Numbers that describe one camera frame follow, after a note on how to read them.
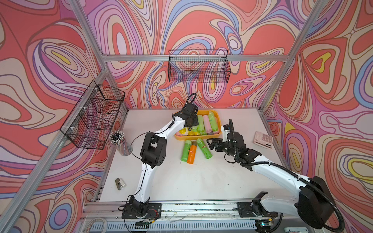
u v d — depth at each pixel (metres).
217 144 0.72
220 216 0.73
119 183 0.81
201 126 0.98
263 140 0.99
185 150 0.93
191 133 1.02
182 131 0.99
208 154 0.91
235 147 0.61
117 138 0.84
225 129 0.72
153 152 0.59
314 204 0.41
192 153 0.91
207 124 0.99
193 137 0.97
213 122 1.01
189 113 0.78
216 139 0.72
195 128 0.94
